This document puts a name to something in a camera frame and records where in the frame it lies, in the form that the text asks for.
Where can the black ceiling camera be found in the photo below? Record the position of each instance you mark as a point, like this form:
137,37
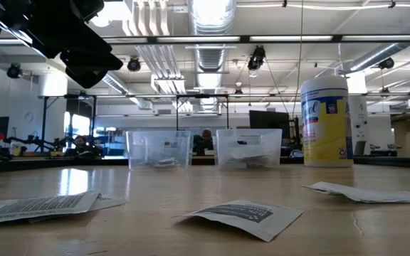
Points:
386,63
134,64
14,70

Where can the white cylindrical duct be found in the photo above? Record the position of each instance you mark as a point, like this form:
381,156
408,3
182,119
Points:
52,85

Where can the clear plastic bin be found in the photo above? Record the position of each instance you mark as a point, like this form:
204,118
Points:
262,142
137,149

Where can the Lysol wipes canister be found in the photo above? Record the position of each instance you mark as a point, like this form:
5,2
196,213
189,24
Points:
326,131

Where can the overhead camera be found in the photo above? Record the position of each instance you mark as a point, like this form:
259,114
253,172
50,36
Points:
256,58

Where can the black background robot arm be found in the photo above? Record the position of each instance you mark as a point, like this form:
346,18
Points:
30,144

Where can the silver ceiling duct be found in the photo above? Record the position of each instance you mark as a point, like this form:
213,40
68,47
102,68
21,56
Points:
210,57

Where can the black monitor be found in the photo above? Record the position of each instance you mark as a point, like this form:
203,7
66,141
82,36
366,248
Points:
269,120

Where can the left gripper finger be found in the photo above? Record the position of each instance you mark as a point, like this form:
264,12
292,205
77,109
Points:
91,61
85,78

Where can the white pillar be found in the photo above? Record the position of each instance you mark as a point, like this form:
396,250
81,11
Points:
358,121

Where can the black background rig frame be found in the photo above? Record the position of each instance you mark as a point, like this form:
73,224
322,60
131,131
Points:
44,121
201,95

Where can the person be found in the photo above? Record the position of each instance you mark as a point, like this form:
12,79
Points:
205,142
80,140

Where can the green striped bandage packet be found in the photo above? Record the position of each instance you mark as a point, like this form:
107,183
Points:
162,163

